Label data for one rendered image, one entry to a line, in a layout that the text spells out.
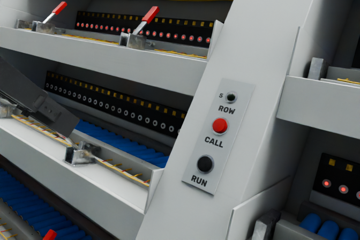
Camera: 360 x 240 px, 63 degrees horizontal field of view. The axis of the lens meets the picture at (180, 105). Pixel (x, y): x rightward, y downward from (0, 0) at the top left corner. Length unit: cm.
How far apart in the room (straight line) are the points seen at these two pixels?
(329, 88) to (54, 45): 47
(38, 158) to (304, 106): 38
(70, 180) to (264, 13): 33
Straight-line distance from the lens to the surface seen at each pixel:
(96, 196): 40
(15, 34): 74
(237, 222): 30
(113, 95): 66
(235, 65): 34
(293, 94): 32
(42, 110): 38
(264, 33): 35
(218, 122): 32
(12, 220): 63
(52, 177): 48
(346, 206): 45
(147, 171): 42
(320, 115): 31
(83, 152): 45
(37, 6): 90
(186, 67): 38
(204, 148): 32
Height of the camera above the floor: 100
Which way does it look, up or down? 10 degrees up
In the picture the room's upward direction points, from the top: 23 degrees clockwise
